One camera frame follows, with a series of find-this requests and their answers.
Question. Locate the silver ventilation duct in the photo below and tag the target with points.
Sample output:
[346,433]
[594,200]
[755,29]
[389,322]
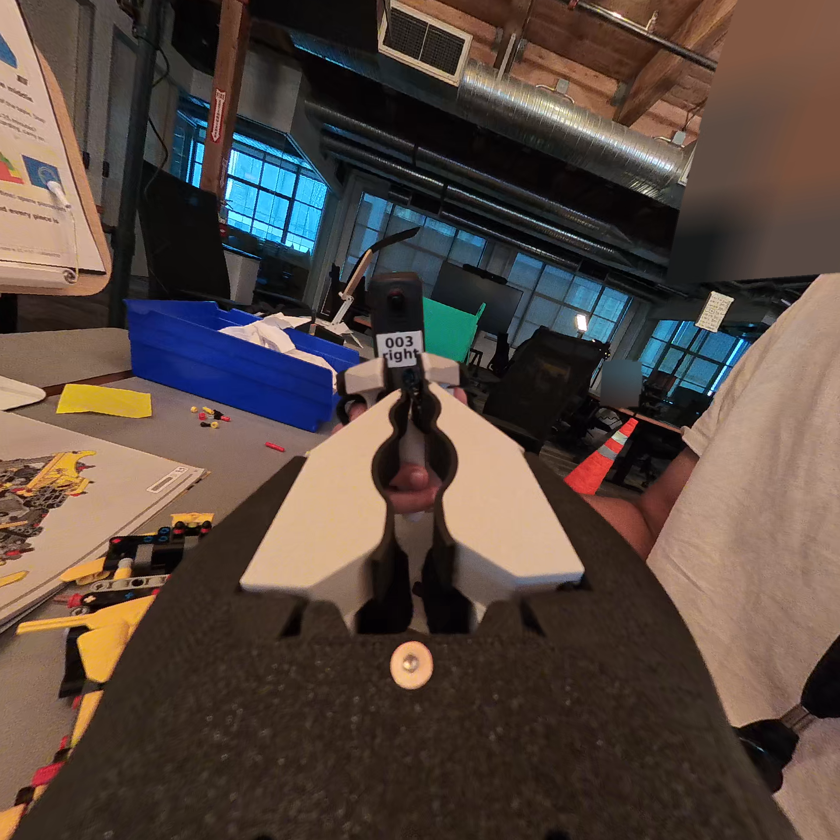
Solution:
[558,124]

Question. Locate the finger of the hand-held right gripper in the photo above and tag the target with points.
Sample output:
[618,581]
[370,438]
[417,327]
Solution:
[364,377]
[443,374]

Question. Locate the scattered small toy brick pieces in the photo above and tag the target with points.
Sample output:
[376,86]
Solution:
[210,413]

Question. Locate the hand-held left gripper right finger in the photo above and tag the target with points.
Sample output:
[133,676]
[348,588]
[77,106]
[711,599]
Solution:
[512,518]

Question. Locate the open instruction booklet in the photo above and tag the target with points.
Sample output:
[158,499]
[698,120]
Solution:
[131,499]

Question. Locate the white vent grille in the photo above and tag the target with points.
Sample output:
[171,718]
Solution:
[423,39]

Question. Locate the large paned window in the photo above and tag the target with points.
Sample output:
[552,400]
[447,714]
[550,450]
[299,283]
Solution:
[275,197]

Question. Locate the white paper note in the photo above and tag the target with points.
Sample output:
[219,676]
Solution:
[714,312]

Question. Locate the yellow toy brick car model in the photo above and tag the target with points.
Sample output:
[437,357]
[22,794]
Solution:
[105,649]

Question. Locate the blue storage bin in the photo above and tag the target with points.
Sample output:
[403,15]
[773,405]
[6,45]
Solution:
[197,354]

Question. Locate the white crumpled paper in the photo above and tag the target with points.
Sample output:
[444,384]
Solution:
[269,334]

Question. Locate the person's right forearm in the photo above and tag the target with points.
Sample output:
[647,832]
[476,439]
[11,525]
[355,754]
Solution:
[630,518]

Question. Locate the yellow paper piece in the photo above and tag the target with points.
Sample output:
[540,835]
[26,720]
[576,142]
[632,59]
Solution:
[105,401]

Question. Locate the person's right hand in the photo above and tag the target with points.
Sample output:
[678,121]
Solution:
[413,482]

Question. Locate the orange traffic cone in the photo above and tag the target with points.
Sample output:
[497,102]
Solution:
[600,466]

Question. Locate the black computer monitor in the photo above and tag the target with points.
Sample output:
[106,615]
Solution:
[472,295]

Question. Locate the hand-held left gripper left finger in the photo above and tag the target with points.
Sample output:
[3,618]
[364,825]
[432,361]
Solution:
[315,518]

